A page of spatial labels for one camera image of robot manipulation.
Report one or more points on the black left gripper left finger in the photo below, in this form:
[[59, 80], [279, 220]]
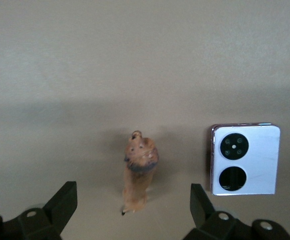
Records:
[[35, 220]]

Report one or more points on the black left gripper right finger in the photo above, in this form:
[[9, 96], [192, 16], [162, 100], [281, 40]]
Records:
[[224, 225]]

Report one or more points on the lilac flip phone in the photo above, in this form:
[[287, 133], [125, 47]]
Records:
[[245, 160]]

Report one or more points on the brown lion figurine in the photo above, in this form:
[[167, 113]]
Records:
[[138, 172]]

